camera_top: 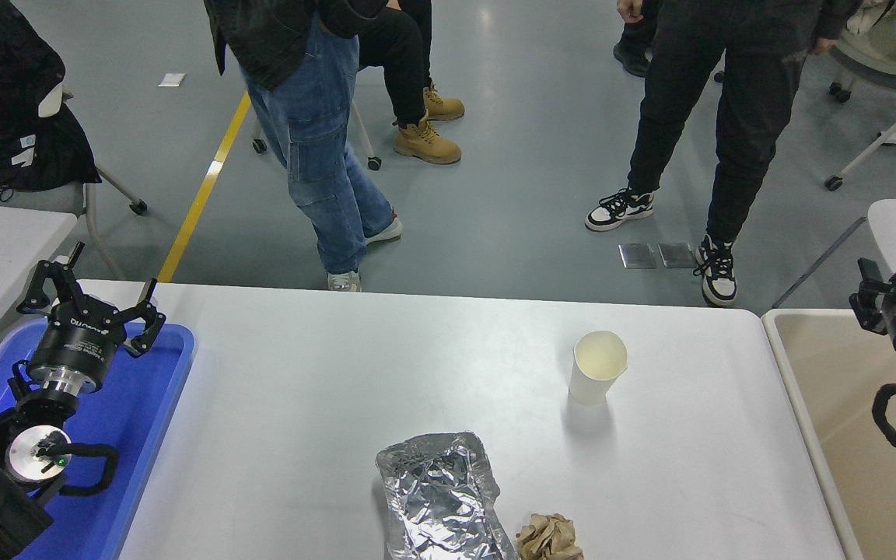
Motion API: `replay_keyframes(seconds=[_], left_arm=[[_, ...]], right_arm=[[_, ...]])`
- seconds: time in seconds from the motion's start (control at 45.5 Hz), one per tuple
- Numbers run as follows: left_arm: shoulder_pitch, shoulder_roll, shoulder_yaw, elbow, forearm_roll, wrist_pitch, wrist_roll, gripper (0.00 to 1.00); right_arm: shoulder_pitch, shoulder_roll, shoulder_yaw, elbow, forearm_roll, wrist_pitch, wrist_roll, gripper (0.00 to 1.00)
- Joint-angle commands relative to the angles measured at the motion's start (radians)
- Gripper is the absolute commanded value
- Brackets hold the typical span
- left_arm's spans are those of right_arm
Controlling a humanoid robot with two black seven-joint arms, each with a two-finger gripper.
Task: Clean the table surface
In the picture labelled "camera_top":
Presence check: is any person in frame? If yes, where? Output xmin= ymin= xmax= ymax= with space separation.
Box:
xmin=203 ymin=0 xmax=404 ymax=292
xmin=613 ymin=19 xmax=655 ymax=79
xmin=584 ymin=0 xmax=861 ymax=306
xmin=359 ymin=0 xmax=466 ymax=166

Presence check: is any silver foil tray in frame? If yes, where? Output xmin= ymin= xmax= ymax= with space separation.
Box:
xmin=376 ymin=432 xmax=519 ymax=560

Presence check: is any metal floor plate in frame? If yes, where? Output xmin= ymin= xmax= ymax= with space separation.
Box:
xmin=658 ymin=243 xmax=699 ymax=269
xmin=619 ymin=243 xmax=657 ymax=270

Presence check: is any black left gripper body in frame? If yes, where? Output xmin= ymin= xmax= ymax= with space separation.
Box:
xmin=26 ymin=299 xmax=124 ymax=383

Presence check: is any large pale bin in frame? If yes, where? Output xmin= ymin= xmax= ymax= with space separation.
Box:
xmin=761 ymin=309 xmax=896 ymax=560

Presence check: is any white paper cup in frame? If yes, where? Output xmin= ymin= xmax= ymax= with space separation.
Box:
xmin=569 ymin=331 xmax=629 ymax=407

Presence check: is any cream jacket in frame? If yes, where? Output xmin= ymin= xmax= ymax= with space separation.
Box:
xmin=841 ymin=0 xmax=896 ymax=75

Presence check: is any tan paper ball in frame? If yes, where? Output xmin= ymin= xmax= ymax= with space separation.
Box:
xmin=515 ymin=513 xmax=585 ymax=560

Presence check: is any blue plastic tray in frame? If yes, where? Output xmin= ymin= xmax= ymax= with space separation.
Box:
xmin=0 ymin=319 xmax=197 ymax=560

